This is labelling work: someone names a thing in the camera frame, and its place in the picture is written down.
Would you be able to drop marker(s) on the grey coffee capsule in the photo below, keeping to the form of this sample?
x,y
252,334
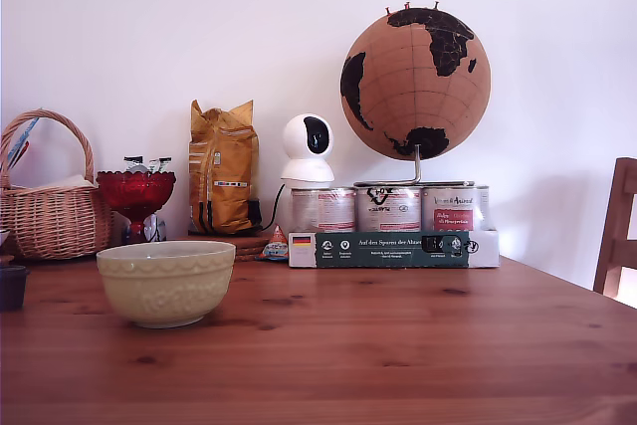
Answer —
x,y
12,288

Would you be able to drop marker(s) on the yellow coffee bag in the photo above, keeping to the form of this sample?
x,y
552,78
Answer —
x,y
221,171

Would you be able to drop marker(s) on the pale green ceramic bowl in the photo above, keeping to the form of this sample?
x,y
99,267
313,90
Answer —
x,y
164,285

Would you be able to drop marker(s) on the tin can red label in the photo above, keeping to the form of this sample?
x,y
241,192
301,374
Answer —
x,y
323,211

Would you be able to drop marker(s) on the black power adapter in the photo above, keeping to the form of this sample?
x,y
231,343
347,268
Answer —
x,y
254,213

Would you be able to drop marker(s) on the tin can black scribble label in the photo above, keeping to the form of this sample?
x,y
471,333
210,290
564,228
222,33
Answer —
x,y
388,211

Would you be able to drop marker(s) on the small triangular orange packet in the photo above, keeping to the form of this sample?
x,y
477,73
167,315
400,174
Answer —
x,y
274,248

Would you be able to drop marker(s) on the round cork trivet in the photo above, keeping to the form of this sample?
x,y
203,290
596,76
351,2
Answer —
x,y
251,247

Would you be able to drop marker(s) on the green white cardboard tray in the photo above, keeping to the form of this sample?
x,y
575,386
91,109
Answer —
x,y
393,251

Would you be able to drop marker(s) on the metal globe stand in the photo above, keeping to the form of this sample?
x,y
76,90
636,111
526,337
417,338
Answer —
x,y
418,166

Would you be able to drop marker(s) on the cork globe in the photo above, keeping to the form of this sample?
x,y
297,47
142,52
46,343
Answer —
x,y
413,96

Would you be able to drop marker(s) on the tin can script label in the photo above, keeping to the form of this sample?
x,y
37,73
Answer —
x,y
450,208

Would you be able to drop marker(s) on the small white green sachet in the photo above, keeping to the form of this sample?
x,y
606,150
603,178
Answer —
x,y
165,164
153,166

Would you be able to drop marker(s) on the partly hidden tin can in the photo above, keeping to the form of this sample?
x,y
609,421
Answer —
x,y
485,208

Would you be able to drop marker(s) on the black white sachet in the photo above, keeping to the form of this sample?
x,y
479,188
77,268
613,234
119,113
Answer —
x,y
133,163

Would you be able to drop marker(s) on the blue pen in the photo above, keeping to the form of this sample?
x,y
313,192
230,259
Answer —
x,y
26,134

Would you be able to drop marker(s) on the red pen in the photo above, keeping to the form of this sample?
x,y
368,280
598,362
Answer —
x,y
21,152

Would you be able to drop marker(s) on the wooden chair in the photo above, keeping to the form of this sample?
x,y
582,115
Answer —
x,y
617,246

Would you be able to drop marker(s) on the small white dish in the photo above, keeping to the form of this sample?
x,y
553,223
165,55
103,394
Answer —
x,y
3,237

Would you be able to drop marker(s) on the white security camera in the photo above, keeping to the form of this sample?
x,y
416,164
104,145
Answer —
x,y
304,166

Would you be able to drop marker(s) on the red glass pedestal bowl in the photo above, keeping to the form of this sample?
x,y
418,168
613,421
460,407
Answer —
x,y
135,191

